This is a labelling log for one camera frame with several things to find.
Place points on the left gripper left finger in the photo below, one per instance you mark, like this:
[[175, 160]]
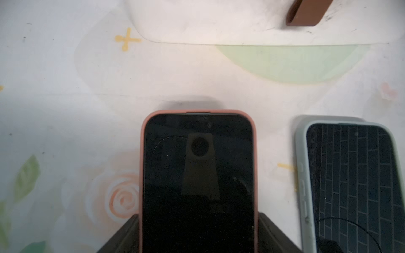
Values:
[[125, 240]]

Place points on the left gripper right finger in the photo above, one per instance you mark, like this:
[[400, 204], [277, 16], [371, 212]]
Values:
[[271, 239]]

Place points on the pink case phone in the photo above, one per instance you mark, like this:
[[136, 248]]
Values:
[[198, 182]]

